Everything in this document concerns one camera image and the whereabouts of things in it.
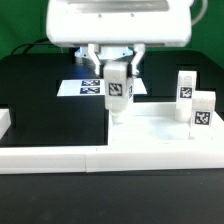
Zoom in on white marker sheet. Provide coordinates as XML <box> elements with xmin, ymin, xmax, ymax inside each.
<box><xmin>56</xmin><ymin>77</ymin><xmax>148</xmax><ymax>98</ymax></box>

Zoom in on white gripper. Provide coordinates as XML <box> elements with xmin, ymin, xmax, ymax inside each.
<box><xmin>46</xmin><ymin>0</ymin><xmax>193</xmax><ymax>76</ymax></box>

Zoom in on black cable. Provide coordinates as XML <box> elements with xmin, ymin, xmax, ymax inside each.
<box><xmin>10</xmin><ymin>37</ymin><xmax>51</xmax><ymax>56</ymax></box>

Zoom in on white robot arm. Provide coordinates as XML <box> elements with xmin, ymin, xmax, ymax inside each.
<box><xmin>46</xmin><ymin>0</ymin><xmax>208</xmax><ymax>76</ymax></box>

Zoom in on white square table top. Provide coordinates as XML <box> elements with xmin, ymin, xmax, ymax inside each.
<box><xmin>108</xmin><ymin>102</ymin><xmax>224</xmax><ymax>145</ymax></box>

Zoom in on white U-shaped obstacle wall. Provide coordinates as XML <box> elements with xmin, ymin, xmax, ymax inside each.
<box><xmin>0</xmin><ymin>108</ymin><xmax>224</xmax><ymax>175</ymax></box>

